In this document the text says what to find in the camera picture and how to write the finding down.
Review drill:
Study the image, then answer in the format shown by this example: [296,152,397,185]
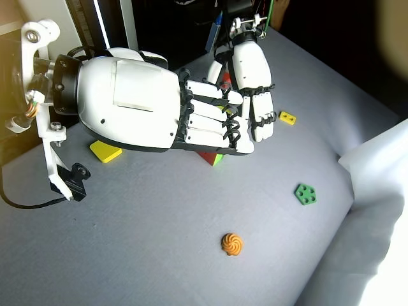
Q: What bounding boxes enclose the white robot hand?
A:
[206,40,276,143]
[75,47,256,157]

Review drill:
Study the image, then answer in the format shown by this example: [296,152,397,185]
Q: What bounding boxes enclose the multicoloured puzzle cube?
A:
[194,150,230,167]

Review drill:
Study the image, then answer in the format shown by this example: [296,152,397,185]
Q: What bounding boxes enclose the yellow two-hole block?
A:
[279,110,297,126]

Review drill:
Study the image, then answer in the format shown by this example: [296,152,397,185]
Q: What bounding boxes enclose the yellow square flat block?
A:
[89,140,123,164]

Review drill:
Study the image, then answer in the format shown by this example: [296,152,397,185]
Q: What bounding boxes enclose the green pentagon block with holes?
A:
[293,183,318,207]

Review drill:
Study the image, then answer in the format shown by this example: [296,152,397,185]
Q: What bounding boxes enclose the grey table cloth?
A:
[0,27,401,306]

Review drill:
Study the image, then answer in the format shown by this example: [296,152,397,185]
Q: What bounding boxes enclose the white fabric sheet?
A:
[337,117,408,306]

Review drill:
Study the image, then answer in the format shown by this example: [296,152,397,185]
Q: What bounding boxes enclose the orange swirl toy cookie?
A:
[221,233,245,257]

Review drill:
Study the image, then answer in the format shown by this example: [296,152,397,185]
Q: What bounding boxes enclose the white frame post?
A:
[92,0,140,52]

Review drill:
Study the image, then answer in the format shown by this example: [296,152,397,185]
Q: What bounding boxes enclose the black camera cable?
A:
[0,191,69,210]

